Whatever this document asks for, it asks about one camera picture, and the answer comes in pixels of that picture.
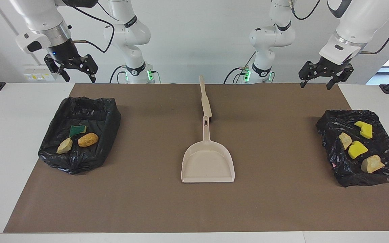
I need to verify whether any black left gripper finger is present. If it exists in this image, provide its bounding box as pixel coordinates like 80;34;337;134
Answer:
298;61;317;88
326;63;355;90

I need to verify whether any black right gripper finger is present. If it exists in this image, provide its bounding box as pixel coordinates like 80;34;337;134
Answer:
79;53;99;84
44;55;71;83

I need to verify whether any yellow sponge piece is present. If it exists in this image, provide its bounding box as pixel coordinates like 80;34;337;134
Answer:
348;140;369;160
70;125;87;138
354;120;373;139

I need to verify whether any beige bread chunk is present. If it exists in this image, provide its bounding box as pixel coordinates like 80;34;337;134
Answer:
338;132;353;150
361;155;385;174

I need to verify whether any brown bread roll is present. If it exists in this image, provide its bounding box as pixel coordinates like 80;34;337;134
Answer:
78;132;99;147

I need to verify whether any orange striped bread piece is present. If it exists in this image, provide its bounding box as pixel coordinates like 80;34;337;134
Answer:
56;137;73;154

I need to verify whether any beige brush with black bristles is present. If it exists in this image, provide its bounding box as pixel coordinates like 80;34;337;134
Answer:
199;75;213;119

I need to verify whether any beige plastic dustpan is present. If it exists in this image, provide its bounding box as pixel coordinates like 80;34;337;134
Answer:
181;116;235;184

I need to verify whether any brown table mat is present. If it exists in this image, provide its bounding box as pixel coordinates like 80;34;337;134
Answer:
4;83;389;233

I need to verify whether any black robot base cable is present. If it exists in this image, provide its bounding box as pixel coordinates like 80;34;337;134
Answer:
109;65;127;84
223;66;249;84

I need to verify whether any white wall socket box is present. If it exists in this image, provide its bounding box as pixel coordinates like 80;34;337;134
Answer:
23;64;58;81

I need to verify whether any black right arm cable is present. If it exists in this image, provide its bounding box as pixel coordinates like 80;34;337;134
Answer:
69;2;116;53

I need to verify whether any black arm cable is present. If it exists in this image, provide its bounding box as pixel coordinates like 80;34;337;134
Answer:
69;2;116;53
291;0;389;55

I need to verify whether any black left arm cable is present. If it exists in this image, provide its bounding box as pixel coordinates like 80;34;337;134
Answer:
291;0;389;55

